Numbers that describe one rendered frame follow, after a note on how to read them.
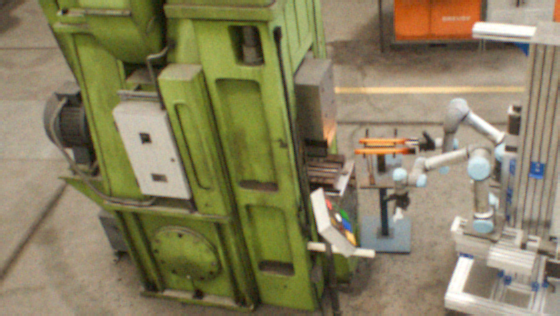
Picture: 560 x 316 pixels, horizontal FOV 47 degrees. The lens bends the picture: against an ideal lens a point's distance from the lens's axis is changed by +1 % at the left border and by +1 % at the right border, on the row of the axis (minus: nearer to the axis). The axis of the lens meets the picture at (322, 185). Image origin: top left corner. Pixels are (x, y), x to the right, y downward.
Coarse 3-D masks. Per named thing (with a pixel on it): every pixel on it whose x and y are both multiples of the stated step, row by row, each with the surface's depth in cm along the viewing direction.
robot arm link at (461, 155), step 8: (472, 144) 369; (480, 144) 363; (448, 152) 378; (456, 152) 373; (464, 152) 369; (416, 160) 391; (424, 160) 384; (432, 160) 381; (440, 160) 378; (448, 160) 375; (456, 160) 373; (464, 160) 372; (424, 168) 384; (432, 168) 382
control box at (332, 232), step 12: (324, 192) 389; (324, 204) 377; (336, 204) 396; (324, 216) 370; (336, 216) 381; (324, 228) 364; (336, 228) 369; (336, 240) 371; (348, 240) 375; (348, 252) 378
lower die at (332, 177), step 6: (312, 162) 443; (318, 162) 442; (324, 162) 441; (312, 174) 433; (318, 174) 432; (324, 174) 432; (330, 174) 431; (336, 174) 431; (312, 180) 430; (318, 180) 429; (324, 180) 428; (330, 180) 428; (336, 180) 432; (330, 186) 427
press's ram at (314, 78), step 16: (304, 64) 391; (320, 64) 389; (304, 80) 377; (320, 80) 375; (304, 96) 379; (320, 96) 378; (304, 112) 387; (320, 112) 384; (336, 112) 415; (304, 128) 395; (320, 128) 392
